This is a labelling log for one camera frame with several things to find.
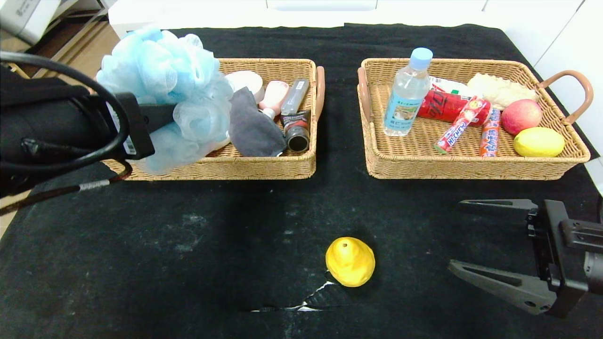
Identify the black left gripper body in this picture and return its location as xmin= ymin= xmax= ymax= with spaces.
xmin=28 ymin=92 xmax=155 ymax=160

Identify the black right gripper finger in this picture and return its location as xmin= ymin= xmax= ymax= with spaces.
xmin=448 ymin=259 xmax=557 ymax=315
xmin=458 ymin=199 xmax=539 ymax=222

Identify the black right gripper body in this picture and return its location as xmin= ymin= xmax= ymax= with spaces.
xmin=525 ymin=199 xmax=603 ymax=319

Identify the light blue bath pouf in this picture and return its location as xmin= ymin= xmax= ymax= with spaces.
xmin=97 ymin=26 xmax=235 ymax=176

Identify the orange sausage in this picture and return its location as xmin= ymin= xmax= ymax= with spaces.
xmin=480 ymin=107 xmax=501 ymax=157

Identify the clear water bottle blue cap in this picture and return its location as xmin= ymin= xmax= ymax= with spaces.
xmin=383 ymin=47 xmax=433 ymax=137

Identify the yellow pear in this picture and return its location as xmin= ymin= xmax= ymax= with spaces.
xmin=325 ymin=237 xmax=376 ymax=288

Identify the yellow lemon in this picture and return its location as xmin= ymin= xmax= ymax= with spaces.
xmin=514 ymin=127 xmax=566 ymax=158

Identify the red Hi-Chew candy stick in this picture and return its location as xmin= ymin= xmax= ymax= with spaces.
xmin=434 ymin=97 xmax=490 ymax=154

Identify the red peach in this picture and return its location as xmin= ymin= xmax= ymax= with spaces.
xmin=501 ymin=99 xmax=543 ymax=136

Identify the white round dish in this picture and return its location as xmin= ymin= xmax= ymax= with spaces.
xmin=225 ymin=71 xmax=264 ymax=98

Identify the grey cloth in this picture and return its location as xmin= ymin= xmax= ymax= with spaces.
xmin=228 ymin=87 xmax=287 ymax=157

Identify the white side cabinet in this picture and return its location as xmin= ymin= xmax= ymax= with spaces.
xmin=107 ymin=0 xmax=163 ymax=40

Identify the brown low shelf unit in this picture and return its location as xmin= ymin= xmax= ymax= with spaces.
xmin=47 ymin=0 xmax=111 ymax=71

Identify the red cola can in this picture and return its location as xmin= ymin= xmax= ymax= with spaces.
xmin=417 ymin=90 xmax=493 ymax=127

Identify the pink and white small bottle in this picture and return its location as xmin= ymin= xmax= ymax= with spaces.
xmin=258 ymin=81 xmax=289 ymax=121

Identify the white snack packet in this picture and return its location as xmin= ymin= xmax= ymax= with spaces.
xmin=430 ymin=76 xmax=472 ymax=97

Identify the grey tube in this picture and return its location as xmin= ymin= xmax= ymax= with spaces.
xmin=281 ymin=79 xmax=310 ymax=116

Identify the black and red tube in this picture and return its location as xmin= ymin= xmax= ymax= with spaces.
xmin=280 ymin=110 xmax=311 ymax=153

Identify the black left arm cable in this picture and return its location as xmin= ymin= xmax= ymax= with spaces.
xmin=0 ymin=51 xmax=134 ymax=216

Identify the wicker basket with handles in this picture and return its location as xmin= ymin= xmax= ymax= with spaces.
xmin=101 ymin=58 xmax=326 ymax=181
xmin=357 ymin=57 xmax=593 ymax=180

